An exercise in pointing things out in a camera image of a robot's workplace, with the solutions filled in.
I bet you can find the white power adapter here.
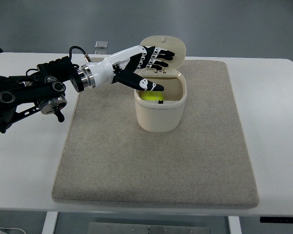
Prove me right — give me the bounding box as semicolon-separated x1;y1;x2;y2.
0;227;27;234

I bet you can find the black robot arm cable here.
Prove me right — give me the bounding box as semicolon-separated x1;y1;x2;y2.
68;46;92;64

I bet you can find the yellow tennis ball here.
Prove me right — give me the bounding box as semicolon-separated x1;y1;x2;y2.
140;91;164;101

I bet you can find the white table leg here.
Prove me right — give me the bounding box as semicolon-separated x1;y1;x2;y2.
228;216;242;234
42;212;58;234

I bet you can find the beige fabric mat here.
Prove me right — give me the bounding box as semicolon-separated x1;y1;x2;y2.
52;60;259;209

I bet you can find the beige lidded plastic bin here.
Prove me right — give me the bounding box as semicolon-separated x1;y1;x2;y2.
134;36;187;133

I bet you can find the white table leg right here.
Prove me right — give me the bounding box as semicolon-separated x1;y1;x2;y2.
228;216;242;234

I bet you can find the black table control panel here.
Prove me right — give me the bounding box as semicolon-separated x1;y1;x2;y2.
260;216;293;224

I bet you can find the white table leg left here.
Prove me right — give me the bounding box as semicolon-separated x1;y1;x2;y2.
42;212;58;234

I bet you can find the clear floor plate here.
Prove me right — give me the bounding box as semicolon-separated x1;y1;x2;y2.
95;40;108;49

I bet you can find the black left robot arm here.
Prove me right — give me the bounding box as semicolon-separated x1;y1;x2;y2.
0;45;175;133

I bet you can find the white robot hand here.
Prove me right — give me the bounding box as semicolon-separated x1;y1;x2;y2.
86;46;175;92

